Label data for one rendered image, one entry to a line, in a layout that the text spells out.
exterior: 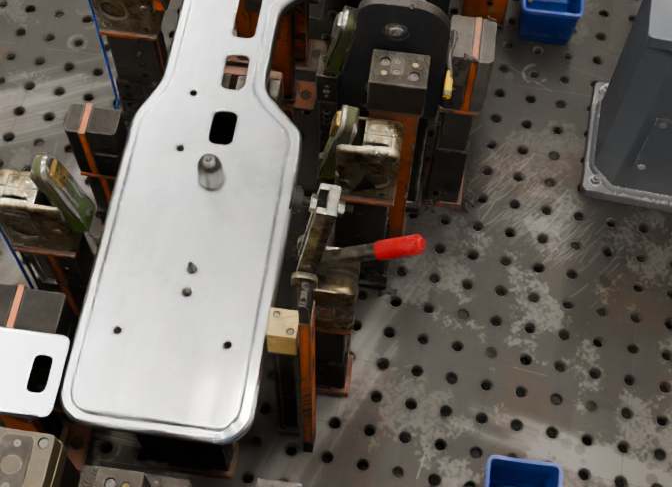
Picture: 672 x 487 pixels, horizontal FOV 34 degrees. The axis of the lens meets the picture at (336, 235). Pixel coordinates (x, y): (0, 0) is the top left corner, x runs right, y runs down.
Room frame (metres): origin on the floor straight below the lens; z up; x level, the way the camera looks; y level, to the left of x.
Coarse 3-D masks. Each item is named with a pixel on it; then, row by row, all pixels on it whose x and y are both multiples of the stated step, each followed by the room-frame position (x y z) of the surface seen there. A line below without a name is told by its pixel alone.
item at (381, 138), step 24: (360, 120) 0.74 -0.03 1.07; (384, 120) 0.74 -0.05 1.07; (360, 144) 0.74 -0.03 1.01; (384, 144) 0.70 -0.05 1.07; (336, 168) 0.70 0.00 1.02; (360, 168) 0.69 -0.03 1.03; (384, 168) 0.69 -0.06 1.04; (360, 192) 0.69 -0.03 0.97; (384, 192) 0.69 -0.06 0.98; (360, 216) 0.69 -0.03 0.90; (384, 216) 0.69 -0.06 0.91; (336, 240) 0.70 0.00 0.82; (360, 240) 0.69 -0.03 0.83; (360, 264) 0.69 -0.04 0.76; (384, 264) 0.69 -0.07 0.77; (384, 288) 0.68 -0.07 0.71
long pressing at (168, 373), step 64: (192, 0) 0.97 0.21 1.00; (192, 64) 0.86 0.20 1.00; (256, 64) 0.86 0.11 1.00; (192, 128) 0.76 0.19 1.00; (256, 128) 0.76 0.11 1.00; (128, 192) 0.66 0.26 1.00; (192, 192) 0.67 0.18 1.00; (256, 192) 0.67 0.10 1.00; (128, 256) 0.58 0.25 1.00; (192, 256) 0.58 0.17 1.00; (256, 256) 0.58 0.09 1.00; (128, 320) 0.49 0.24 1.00; (192, 320) 0.50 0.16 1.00; (256, 320) 0.50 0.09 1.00; (64, 384) 0.41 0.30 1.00; (128, 384) 0.42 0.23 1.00; (192, 384) 0.42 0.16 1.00; (256, 384) 0.42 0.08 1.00
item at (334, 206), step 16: (320, 192) 0.56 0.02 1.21; (336, 192) 0.55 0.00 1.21; (288, 208) 0.54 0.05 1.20; (320, 208) 0.53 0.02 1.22; (336, 208) 0.53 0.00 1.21; (352, 208) 0.54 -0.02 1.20; (320, 224) 0.53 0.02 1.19; (304, 240) 0.56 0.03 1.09; (320, 240) 0.53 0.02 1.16; (304, 256) 0.53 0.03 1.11; (320, 256) 0.53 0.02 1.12
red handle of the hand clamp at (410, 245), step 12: (384, 240) 0.54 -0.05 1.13; (396, 240) 0.54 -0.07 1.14; (408, 240) 0.54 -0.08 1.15; (420, 240) 0.53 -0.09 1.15; (324, 252) 0.55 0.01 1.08; (336, 252) 0.55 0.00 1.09; (348, 252) 0.54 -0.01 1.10; (360, 252) 0.54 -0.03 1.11; (372, 252) 0.53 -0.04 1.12; (384, 252) 0.53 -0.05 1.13; (396, 252) 0.53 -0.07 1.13; (408, 252) 0.52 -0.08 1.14; (420, 252) 0.53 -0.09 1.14; (324, 264) 0.54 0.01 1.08; (336, 264) 0.54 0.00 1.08
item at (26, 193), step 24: (0, 192) 0.63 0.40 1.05; (24, 192) 0.63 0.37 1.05; (0, 216) 0.62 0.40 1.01; (24, 216) 0.61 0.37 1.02; (48, 216) 0.61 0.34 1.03; (24, 240) 0.62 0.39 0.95; (48, 240) 0.61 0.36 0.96; (72, 240) 0.61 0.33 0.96; (48, 264) 0.62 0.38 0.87; (72, 264) 0.62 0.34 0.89; (48, 288) 0.62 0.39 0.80; (72, 288) 0.61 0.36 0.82
